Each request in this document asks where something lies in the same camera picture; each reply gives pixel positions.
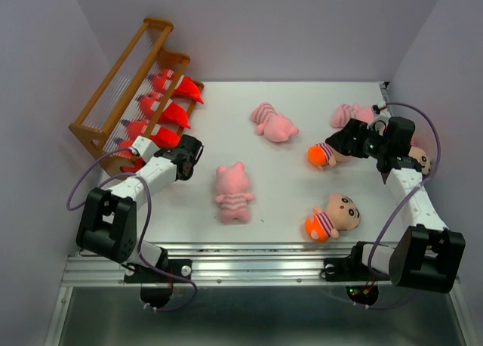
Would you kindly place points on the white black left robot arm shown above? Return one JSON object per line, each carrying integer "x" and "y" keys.
{"x": 114, "y": 221}

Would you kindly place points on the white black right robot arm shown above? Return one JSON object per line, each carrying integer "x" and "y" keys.
{"x": 428, "y": 255}

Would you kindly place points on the boy doll orange pants right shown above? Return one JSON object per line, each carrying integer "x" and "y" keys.
{"x": 420, "y": 155}

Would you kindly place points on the pink striped pig plush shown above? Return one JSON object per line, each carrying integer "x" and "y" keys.
{"x": 345, "y": 112}
{"x": 273, "y": 125}
{"x": 232, "y": 187}

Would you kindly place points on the pink striped pig plush front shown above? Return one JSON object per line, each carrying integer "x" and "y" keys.
{"x": 232, "y": 187}

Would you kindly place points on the red shark plush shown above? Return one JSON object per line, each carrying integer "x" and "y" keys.
{"x": 135, "y": 162}
{"x": 161, "y": 136}
{"x": 149, "y": 102}
{"x": 185, "y": 86}

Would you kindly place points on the boy doll orange pants middle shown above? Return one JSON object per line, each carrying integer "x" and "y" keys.
{"x": 322, "y": 154}

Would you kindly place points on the pink striped pig plush back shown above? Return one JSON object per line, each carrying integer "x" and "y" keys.
{"x": 273, "y": 125}

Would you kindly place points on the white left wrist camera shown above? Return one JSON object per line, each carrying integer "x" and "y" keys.
{"x": 144, "y": 148}

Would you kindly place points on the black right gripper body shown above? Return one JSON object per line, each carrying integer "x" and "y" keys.
{"x": 366, "y": 143}

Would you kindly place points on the boy doll orange pants front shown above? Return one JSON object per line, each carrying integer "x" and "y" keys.
{"x": 340, "y": 214}

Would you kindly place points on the aluminium front mounting rail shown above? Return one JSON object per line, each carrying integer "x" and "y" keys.
{"x": 220, "y": 265}

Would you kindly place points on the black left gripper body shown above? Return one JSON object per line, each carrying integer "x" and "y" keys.
{"x": 189, "y": 175}

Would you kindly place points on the pink striped pig plush right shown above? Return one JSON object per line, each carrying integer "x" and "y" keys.
{"x": 345, "y": 112}

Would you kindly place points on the boy doll orange pants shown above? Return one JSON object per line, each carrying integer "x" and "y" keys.
{"x": 340, "y": 214}
{"x": 322, "y": 154}
{"x": 420, "y": 155}

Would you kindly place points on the wooden tiered shelf rack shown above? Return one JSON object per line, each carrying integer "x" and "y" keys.
{"x": 99, "y": 123}

